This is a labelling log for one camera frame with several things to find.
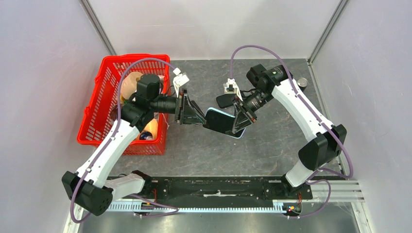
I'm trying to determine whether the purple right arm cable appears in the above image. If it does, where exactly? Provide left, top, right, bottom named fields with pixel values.
left=229, top=44, right=355, bottom=220

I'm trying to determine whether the white cable duct rail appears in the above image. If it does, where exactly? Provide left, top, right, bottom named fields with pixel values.
left=106, top=200, right=287, bottom=214

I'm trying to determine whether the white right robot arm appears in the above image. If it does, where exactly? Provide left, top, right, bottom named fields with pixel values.
left=231, top=64, right=347, bottom=199

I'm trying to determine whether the red plastic shopping basket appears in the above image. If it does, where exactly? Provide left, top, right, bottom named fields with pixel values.
left=77, top=53, right=171, bottom=155

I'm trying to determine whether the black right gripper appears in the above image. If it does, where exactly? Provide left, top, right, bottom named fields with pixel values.
left=231, top=89, right=274, bottom=133

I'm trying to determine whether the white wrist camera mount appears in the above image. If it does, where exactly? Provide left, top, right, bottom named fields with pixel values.
left=223, top=78, right=243, bottom=100
left=172, top=68, right=189, bottom=96

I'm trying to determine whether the light blue phone case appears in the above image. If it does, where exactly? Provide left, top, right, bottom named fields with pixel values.
left=203, top=107, right=247, bottom=139

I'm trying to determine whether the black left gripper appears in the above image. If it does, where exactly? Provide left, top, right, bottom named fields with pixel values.
left=151, top=88, right=206, bottom=126

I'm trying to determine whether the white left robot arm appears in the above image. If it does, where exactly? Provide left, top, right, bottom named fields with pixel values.
left=62, top=74, right=206, bottom=216

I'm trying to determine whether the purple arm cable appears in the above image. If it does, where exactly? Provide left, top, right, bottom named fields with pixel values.
left=69, top=58, right=180, bottom=224
left=229, top=44, right=355, bottom=220

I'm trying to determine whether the round bread bun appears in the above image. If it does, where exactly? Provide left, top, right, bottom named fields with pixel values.
left=145, top=118, right=158, bottom=139

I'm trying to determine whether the beige toilet paper roll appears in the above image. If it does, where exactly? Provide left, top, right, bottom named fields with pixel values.
left=120, top=71, right=143, bottom=100

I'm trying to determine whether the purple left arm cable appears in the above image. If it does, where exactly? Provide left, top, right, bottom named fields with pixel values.
left=69, top=58, right=180, bottom=224

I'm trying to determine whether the black phone in black case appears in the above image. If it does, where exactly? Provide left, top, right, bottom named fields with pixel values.
left=216, top=94, right=235, bottom=109

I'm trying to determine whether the aluminium frame post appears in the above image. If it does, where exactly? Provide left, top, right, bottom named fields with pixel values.
left=307, top=0, right=350, bottom=66

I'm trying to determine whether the black and yellow drink can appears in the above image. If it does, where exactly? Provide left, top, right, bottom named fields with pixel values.
left=296, top=78, right=309, bottom=92

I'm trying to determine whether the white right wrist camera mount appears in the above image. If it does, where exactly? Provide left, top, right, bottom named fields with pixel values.
left=223, top=78, right=243, bottom=100

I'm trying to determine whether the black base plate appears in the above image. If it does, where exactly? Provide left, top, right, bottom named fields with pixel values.
left=138, top=176, right=313, bottom=208

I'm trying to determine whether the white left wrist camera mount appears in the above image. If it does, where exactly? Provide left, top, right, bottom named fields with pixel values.
left=172, top=68, right=189, bottom=96

